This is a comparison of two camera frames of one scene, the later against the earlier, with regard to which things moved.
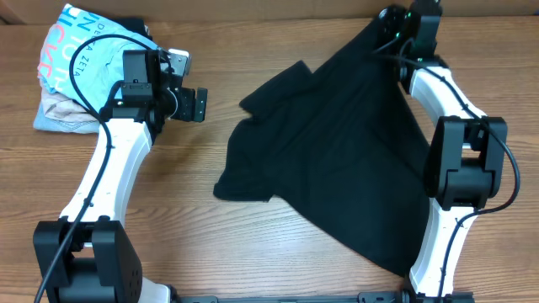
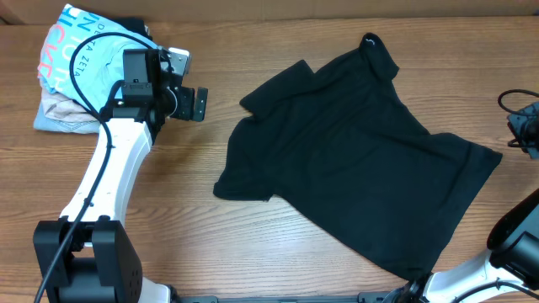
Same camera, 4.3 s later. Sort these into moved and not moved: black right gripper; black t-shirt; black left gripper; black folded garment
Moved: black right gripper
Not moved: black t-shirt; black folded garment; black left gripper
